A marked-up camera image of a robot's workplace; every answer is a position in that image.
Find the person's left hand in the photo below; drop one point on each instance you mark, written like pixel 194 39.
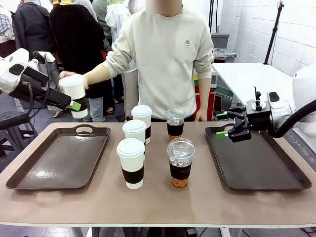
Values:
pixel 202 115

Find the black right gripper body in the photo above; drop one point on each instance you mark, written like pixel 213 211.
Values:
pixel 259 119

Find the bystander in light hoodie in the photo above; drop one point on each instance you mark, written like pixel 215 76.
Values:
pixel 117 22

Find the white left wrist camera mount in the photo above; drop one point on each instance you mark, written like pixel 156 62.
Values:
pixel 45 57

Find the bystander in dark coat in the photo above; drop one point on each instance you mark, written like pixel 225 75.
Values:
pixel 32 27

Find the grey plastic bin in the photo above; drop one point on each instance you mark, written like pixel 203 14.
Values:
pixel 219 40

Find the black round stool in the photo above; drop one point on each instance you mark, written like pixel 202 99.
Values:
pixel 12 121

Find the person's right hand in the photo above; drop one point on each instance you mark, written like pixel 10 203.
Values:
pixel 70 73

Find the bystander in black jacket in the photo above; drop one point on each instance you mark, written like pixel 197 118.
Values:
pixel 76 37

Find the red box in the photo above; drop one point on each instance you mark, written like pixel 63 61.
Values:
pixel 203 103

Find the dark brown plastic tray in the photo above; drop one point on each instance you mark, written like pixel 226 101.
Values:
pixel 61 160
pixel 259 163

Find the person's cream sweater torso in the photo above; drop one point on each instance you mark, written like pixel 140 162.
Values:
pixel 163 74

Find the black vertical pole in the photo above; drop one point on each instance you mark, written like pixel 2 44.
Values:
pixel 211 16

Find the white paper cup black sleeve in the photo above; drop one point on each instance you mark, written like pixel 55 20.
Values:
pixel 142 116
pixel 134 130
pixel 74 90
pixel 130 160

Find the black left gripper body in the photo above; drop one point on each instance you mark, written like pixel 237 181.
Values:
pixel 56 97

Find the person's left forearm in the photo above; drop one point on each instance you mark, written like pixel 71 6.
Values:
pixel 204 93

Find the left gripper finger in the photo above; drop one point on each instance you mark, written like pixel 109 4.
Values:
pixel 69 108
pixel 76 105

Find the white background table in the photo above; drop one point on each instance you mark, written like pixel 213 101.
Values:
pixel 256 76

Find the clear iced coffee cup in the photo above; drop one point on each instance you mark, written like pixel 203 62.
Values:
pixel 180 170
pixel 174 128

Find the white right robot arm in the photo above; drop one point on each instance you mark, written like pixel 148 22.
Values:
pixel 304 86

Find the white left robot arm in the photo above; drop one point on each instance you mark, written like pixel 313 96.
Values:
pixel 12 61

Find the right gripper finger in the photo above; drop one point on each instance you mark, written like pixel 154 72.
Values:
pixel 237 113
pixel 239 134

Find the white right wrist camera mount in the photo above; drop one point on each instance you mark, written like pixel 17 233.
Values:
pixel 256 105

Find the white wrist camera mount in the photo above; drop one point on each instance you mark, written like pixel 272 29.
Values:
pixel 45 57
pixel 256 105

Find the black tripod stand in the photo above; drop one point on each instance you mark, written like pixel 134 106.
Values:
pixel 272 34

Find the person's right forearm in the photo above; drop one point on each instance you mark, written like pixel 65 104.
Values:
pixel 97 74

